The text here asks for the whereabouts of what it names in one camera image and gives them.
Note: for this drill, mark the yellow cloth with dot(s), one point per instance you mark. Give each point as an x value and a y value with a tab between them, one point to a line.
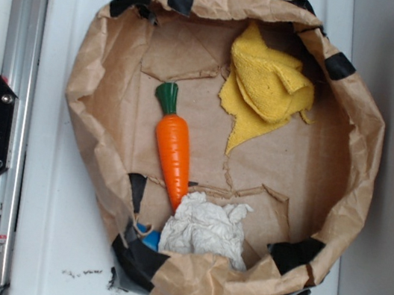
264	89

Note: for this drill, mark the orange toy carrot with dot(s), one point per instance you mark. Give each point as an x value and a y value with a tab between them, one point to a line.
173	144

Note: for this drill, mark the crumpled white paper towel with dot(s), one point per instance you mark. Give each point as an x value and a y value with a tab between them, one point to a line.
201	227

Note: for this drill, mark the blue object in bag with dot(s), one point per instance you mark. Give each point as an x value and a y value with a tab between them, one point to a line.
150	238

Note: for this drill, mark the brown paper bag bin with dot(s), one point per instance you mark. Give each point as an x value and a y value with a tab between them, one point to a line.
310	186

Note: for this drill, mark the aluminium extrusion rail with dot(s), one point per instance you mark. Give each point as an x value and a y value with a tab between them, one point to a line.
20	67

